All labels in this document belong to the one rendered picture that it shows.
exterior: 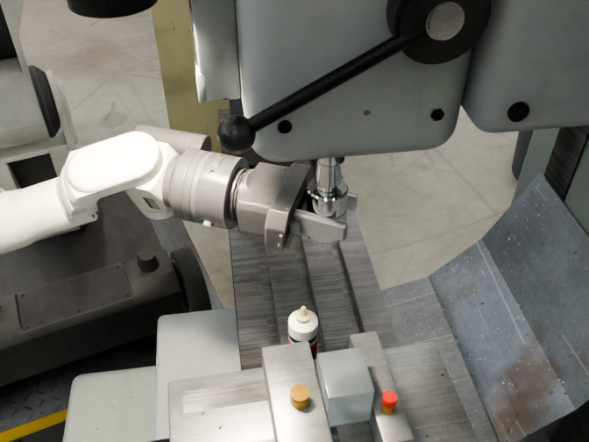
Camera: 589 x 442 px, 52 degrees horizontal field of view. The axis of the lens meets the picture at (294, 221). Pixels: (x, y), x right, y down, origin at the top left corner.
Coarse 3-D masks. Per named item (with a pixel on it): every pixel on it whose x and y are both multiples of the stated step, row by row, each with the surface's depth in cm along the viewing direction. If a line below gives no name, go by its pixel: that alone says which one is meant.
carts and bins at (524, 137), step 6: (522, 132) 254; (528, 132) 250; (522, 138) 255; (528, 138) 250; (516, 144) 265; (522, 144) 255; (528, 144) 251; (516, 150) 263; (522, 150) 256; (516, 156) 264; (522, 156) 257; (516, 162) 264; (522, 162) 259; (516, 168) 265; (516, 174) 265
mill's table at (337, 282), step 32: (352, 224) 107; (256, 256) 101; (288, 256) 101; (320, 256) 101; (352, 256) 101; (256, 288) 96; (288, 288) 96; (320, 288) 96; (352, 288) 96; (256, 320) 91; (320, 320) 91; (352, 320) 93; (384, 320) 91; (256, 352) 87; (320, 352) 88
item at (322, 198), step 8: (312, 184) 68; (344, 184) 68; (312, 192) 67; (320, 192) 67; (328, 192) 67; (336, 192) 67; (344, 192) 67; (312, 200) 67; (320, 200) 66; (328, 200) 66; (336, 200) 66; (344, 200) 67
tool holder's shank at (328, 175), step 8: (320, 160) 64; (328, 160) 64; (320, 168) 65; (328, 168) 64; (336, 168) 64; (320, 176) 65; (328, 176) 65; (336, 176) 65; (320, 184) 66; (328, 184) 65; (336, 184) 66
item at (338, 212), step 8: (312, 208) 67; (320, 208) 67; (328, 208) 66; (336, 208) 67; (344, 208) 68; (328, 216) 67; (336, 216) 67; (344, 216) 69; (312, 240) 71; (320, 240) 70; (328, 240) 70; (336, 240) 70
